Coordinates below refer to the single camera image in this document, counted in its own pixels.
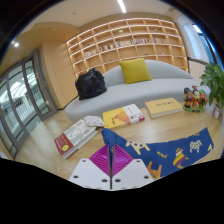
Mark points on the wooden wall shelf unit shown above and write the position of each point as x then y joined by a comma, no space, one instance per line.
133,46

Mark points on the white sheer curtain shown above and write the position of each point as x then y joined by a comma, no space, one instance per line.
191,40

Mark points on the round ceiling spotlight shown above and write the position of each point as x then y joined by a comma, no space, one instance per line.
16,44

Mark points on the yellow cushion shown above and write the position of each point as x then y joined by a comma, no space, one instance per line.
135,70

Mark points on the grey curved sofa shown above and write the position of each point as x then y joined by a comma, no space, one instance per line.
133,95

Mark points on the red and white book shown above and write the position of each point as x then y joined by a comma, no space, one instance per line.
75,138

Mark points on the black bag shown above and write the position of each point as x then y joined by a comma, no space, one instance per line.
90,85

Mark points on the green potted plant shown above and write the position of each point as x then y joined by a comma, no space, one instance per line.
213,81

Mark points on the white spotted pouch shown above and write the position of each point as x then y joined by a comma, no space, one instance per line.
94,121

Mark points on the glass door with grey frame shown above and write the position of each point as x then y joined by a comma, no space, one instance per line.
23,100

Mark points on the blue printed towel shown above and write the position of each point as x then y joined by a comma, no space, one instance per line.
163,150

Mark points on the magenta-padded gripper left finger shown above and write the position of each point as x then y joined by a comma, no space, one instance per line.
90,175

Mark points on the small white and red can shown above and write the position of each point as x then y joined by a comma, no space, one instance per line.
216,112

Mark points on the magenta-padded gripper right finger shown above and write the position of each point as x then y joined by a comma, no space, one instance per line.
131,175

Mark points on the long ceiling light strip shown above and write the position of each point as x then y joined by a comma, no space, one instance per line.
121,6

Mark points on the three-figure figurine set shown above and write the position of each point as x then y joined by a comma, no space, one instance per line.
195,99

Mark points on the dark-framed window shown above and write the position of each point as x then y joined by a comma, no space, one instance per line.
205,43

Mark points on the plain yellow book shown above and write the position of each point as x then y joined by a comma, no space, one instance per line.
163,107

